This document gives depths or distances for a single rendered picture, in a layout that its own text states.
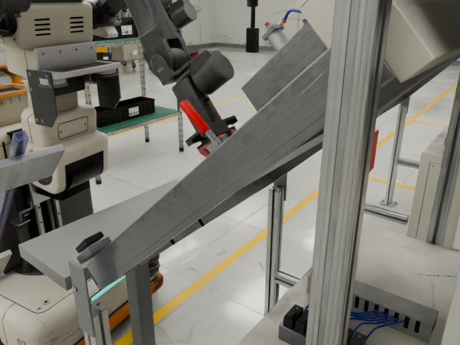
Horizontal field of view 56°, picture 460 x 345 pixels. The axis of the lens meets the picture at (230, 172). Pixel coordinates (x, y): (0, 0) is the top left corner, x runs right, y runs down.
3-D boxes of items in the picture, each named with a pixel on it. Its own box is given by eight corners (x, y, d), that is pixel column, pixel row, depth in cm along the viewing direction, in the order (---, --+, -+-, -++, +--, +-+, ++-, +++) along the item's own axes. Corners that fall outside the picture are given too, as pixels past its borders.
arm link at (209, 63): (174, 56, 90) (147, 61, 83) (209, 21, 83) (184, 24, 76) (205, 104, 90) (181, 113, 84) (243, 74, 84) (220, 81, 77)
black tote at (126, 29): (88, 42, 288) (86, 24, 284) (72, 40, 297) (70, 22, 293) (150, 35, 330) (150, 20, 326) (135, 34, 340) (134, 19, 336)
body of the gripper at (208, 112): (240, 122, 87) (222, 91, 87) (208, 135, 79) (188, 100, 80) (220, 137, 91) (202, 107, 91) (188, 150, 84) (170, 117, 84)
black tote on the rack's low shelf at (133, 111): (98, 128, 311) (97, 113, 306) (84, 124, 320) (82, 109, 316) (156, 112, 353) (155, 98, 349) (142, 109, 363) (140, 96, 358)
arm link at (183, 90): (181, 84, 90) (163, 87, 85) (203, 66, 86) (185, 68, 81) (198, 113, 89) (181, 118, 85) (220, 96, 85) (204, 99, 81)
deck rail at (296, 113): (100, 289, 89) (85, 264, 89) (109, 285, 90) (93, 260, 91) (387, 79, 42) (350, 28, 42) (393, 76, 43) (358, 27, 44)
